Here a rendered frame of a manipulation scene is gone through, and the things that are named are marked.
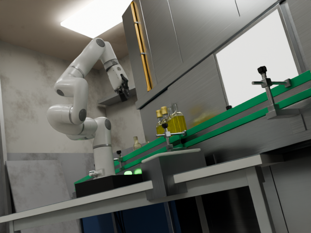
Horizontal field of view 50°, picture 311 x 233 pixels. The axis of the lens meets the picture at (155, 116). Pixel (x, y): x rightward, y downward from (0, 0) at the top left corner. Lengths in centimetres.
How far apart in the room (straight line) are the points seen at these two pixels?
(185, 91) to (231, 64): 39
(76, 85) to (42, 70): 405
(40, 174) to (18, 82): 137
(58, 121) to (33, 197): 305
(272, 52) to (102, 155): 90
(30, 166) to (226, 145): 352
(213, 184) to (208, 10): 95
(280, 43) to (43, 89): 430
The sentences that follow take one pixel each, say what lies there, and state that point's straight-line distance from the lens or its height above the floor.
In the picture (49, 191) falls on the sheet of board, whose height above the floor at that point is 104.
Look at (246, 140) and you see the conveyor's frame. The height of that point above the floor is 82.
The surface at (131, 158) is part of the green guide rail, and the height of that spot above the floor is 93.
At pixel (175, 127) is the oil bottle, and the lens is 174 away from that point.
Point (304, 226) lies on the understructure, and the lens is 149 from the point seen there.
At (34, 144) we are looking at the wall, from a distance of 490.
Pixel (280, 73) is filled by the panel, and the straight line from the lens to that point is 143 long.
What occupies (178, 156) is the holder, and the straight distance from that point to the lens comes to 135.
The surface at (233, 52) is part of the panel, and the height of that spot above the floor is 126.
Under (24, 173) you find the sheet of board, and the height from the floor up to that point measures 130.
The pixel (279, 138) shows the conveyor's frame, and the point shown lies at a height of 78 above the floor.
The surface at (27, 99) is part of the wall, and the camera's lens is 507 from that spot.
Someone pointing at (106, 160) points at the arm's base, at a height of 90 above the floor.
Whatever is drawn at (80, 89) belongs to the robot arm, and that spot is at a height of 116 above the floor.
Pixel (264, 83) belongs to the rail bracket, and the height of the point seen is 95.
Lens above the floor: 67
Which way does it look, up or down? 14 degrees up
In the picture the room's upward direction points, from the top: 11 degrees counter-clockwise
